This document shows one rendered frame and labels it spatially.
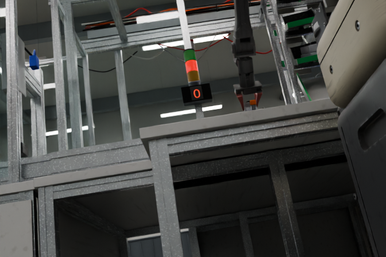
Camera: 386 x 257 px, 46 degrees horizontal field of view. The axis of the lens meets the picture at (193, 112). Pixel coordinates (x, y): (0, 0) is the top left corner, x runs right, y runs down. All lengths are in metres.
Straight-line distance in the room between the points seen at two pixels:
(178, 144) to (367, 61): 0.65
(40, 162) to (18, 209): 0.19
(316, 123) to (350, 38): 0.60
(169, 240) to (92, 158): 0.55
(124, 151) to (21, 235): 0.40
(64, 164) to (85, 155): 0.08
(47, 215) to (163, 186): 0.48
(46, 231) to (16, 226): 0.10
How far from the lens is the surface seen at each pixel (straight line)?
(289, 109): 1.15
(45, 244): 1.46
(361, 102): 0.60
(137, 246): 3.52
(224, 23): 3.11
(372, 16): 0.55
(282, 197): 1.43
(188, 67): 1.92
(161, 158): 1.13
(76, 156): 1.56
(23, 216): 1.51
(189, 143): 1.14
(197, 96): 1.86
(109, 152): 1.54
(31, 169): 1.61
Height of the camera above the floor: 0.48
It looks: 20 degrees up
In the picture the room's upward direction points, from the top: 10 degrees counter-clockwise
